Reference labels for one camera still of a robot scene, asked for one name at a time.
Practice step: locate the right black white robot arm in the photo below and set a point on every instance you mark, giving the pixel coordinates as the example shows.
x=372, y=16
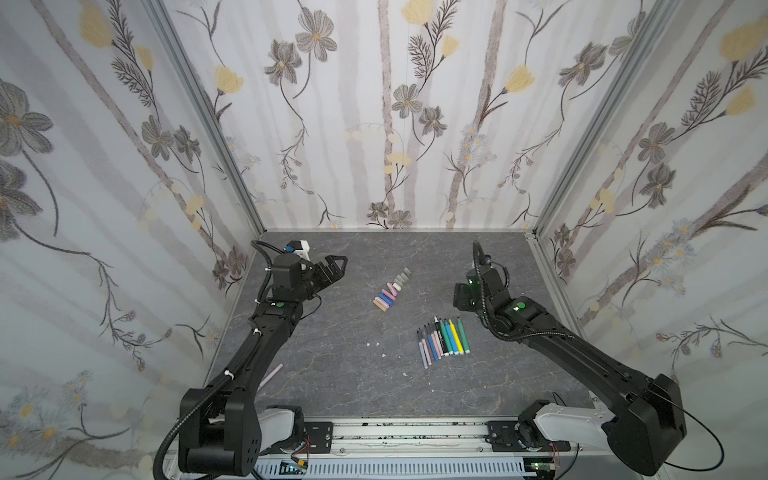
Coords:
x=641, y=422

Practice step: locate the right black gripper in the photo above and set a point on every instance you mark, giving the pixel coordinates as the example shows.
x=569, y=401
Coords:
x=480, y=275

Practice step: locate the purple pink pen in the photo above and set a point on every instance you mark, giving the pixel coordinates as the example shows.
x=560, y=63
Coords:
x=430, y=332

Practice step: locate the light green marker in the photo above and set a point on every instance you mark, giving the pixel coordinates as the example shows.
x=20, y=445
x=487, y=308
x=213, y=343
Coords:
x=462, y=334

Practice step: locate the blue marker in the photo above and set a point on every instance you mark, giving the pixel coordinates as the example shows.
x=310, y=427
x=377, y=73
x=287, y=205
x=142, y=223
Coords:
x=450, y=338

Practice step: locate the tan pen cap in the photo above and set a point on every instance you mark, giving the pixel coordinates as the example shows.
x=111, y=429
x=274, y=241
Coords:
x=375, y=303

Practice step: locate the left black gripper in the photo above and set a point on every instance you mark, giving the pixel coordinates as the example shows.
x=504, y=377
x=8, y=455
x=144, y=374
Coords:
x=318, y=269

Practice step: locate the grey ventilated cable duct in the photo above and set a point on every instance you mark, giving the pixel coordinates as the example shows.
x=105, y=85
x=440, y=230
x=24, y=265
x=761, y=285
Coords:
x=396, y=468

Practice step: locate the light pink pen cap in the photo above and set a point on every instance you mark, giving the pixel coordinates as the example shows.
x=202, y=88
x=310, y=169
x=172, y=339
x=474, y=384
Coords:
x=382, y=303

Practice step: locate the black white pen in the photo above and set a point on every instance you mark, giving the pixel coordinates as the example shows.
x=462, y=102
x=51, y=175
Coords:
x=440, y=338

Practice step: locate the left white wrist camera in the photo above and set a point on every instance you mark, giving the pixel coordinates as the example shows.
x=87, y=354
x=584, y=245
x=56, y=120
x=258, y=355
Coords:
x=298, y=247

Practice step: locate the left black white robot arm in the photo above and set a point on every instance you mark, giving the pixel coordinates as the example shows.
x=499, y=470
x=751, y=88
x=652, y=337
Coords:
x=218, y=429

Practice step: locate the blue pen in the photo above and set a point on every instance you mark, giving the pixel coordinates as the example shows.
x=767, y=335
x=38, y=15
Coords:
x=431, y=346

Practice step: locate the light pink pen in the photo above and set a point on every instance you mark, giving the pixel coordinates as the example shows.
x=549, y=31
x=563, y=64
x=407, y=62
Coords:
x=426, y=351

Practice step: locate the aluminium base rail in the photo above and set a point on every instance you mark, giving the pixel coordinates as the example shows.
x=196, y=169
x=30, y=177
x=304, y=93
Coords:
x=439, y=437

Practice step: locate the dark green marker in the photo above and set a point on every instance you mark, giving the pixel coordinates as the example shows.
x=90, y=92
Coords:
x=444, y=336

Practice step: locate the yellow marker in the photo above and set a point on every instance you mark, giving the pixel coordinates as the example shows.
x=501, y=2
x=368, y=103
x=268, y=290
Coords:
x=456, y=338

